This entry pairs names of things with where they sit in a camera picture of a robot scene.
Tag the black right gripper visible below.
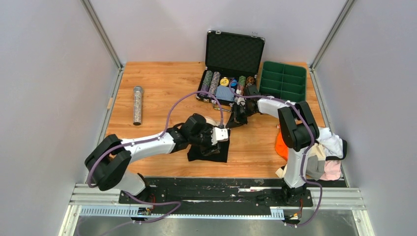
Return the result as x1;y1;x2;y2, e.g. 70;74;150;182
226;102;257;129

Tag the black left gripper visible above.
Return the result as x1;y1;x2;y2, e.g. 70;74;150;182
189;125;221;156

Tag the black underwear cream waistband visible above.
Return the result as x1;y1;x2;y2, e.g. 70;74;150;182
187;117;231;163

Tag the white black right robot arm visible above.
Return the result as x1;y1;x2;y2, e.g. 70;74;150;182
226;85;319;206

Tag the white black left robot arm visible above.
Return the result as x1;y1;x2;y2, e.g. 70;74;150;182
85;114;229;203

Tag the orange garment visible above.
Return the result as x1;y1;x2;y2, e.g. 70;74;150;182
274;125;289;161

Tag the black poker chip case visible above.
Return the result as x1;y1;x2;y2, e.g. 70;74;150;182
195;30;266;109

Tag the green divided tray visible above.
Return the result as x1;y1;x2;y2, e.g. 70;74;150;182
259;61;307;102

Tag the cream white garment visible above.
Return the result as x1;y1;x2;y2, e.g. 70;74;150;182
275;165;287;178

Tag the clear tube of chips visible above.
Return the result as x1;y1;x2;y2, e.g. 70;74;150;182
133;86;144;126

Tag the grey garment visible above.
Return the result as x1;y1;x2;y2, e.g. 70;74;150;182
306;144;326;180

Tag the black garment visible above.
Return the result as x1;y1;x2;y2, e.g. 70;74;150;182
326;139;348;161

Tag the pink garment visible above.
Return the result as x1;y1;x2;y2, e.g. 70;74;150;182
320;160;342;181

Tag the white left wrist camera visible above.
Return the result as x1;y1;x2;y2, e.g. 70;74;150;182
211;127;229;146

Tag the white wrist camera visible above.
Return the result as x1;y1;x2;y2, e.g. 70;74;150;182
235;96;245;106
211;127;229;146

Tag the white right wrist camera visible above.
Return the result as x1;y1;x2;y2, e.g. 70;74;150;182
235;96;245;106

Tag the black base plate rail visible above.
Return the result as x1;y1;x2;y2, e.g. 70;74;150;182
136;177;313;215

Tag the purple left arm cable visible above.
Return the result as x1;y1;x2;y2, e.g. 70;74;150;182
86;91;225;225

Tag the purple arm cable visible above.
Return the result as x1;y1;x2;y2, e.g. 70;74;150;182
228;80;323;228
86;91;225;225

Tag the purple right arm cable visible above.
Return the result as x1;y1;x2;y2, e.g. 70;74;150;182
228;80;323;228

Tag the aluminium frame rail front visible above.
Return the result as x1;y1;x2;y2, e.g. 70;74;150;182
60;184;374;236

